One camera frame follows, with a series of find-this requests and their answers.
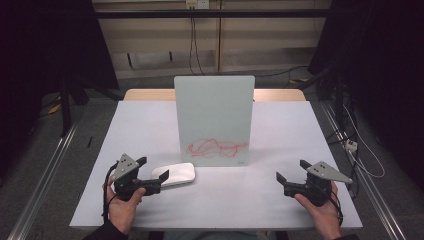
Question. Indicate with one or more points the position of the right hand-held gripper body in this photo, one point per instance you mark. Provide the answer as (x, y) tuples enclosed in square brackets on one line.
[(313, 191)]

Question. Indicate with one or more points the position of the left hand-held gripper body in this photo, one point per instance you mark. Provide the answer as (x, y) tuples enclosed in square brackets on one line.
[(133, 186)]

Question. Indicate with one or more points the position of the white board eraser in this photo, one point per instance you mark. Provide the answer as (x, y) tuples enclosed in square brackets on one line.
[(178, 173)]

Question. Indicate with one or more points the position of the glass whiteboard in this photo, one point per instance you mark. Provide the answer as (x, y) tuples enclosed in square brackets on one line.
[(213, 113)]

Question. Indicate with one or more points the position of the person's left hand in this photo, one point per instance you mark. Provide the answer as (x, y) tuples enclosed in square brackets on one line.
[(123, 210)]

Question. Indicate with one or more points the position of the person's right hand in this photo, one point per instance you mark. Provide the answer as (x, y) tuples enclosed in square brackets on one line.
[(321, 216)]

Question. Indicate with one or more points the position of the white power strip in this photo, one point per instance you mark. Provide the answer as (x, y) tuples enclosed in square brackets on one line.
[(351, 145)]

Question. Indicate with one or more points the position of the white table mat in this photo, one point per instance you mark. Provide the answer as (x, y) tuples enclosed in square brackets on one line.
[(233, 203)]

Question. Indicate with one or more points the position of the small black floor object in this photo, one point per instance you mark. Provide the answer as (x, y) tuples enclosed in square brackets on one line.
[(89, 142)]

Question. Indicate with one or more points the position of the black metal stand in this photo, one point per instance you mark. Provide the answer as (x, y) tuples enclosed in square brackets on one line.
[(66, 110)]

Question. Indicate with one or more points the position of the black horizontal bar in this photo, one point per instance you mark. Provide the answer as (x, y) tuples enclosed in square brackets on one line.
[(213, 13)]

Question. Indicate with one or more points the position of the metal floor rail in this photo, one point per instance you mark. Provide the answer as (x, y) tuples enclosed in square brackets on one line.
[(373, 193), (40, 186)]

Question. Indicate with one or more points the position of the white wall outlets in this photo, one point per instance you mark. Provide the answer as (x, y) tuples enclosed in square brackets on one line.
[(197, 4)]

